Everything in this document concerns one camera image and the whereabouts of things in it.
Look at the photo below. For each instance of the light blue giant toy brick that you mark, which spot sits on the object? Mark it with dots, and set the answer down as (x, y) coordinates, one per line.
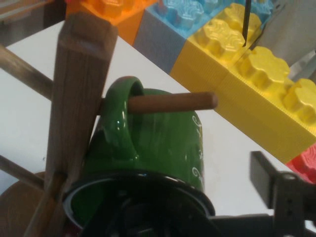
(187, 14)

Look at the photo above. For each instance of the slanted aluminium post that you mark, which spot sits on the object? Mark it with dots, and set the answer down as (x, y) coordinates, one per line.
(291, 32)

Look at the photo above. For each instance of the horizontal aluminium rail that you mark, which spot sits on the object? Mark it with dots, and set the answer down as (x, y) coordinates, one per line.
(14, 14)

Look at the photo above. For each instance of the yellow giant toy brick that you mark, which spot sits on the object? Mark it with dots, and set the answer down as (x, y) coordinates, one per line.
(205, 64)
(266, 106)

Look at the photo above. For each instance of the orange giant toy brick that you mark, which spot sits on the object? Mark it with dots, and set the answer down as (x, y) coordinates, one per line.
(118, 14)

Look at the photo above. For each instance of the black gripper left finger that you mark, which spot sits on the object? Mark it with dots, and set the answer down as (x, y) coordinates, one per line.
(138, 217)

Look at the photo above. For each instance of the brown wooden mug tree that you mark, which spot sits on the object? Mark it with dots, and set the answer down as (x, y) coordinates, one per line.
(79, 86)

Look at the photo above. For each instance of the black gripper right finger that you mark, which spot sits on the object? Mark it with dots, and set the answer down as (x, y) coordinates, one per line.
(286, 195)

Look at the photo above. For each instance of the green enamel mug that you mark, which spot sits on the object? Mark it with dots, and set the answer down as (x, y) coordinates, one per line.
(160, 140)

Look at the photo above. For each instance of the small red giant toy brick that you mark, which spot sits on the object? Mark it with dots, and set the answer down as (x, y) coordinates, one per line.
(304, 163)

